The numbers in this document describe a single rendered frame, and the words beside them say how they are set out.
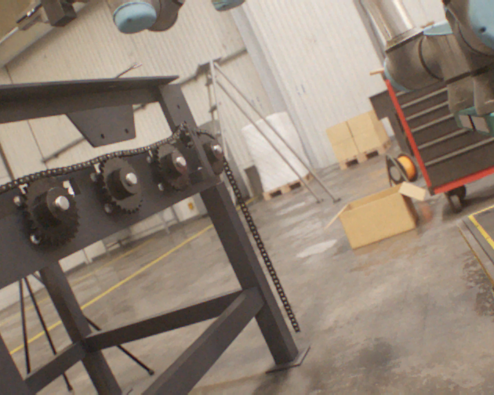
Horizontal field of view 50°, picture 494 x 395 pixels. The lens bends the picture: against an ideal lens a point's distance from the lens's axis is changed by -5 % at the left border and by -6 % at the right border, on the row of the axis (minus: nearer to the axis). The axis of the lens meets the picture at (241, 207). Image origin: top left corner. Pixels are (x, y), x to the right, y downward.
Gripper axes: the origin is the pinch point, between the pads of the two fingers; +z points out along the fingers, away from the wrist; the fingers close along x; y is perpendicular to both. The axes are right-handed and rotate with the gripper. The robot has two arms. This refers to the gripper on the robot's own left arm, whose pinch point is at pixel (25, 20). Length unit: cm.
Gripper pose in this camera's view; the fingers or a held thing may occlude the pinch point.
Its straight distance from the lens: 145.6
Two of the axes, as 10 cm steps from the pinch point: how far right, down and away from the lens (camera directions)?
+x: 4.0, 9.1, 0.7
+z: -8.4, 3.4, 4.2
